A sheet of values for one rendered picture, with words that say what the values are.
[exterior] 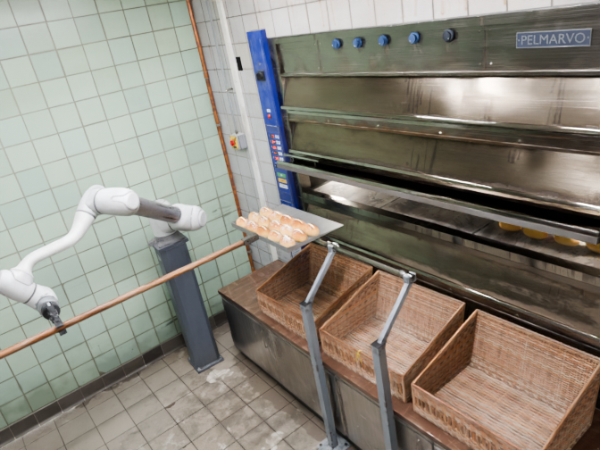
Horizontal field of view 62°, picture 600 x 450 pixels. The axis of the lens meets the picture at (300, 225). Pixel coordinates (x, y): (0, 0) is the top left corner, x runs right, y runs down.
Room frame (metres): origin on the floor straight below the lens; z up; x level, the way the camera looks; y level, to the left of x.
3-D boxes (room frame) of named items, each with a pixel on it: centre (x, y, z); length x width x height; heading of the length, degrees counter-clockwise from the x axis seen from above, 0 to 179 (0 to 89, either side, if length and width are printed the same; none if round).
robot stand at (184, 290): (3.01, 0.87, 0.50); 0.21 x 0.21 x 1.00; 30
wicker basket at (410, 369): (2.02, -0.35, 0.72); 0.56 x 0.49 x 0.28; 35
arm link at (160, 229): (3.01, 0.86, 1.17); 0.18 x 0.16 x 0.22; 65
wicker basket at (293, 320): (2.53, -0.01, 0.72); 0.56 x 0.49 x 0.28; 34
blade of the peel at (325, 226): (2.47, 0.08, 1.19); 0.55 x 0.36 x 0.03; 33
